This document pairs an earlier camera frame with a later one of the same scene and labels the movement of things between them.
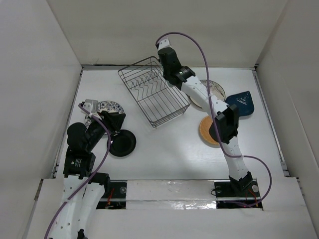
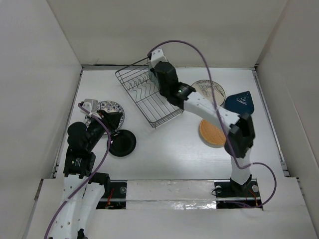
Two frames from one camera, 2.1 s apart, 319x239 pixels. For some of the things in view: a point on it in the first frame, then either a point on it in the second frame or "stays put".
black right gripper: [178, 59] → [153, 70]
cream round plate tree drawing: [216, 90] stays put
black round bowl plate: [122, 143] stays put
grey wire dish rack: [161, 103] stays put
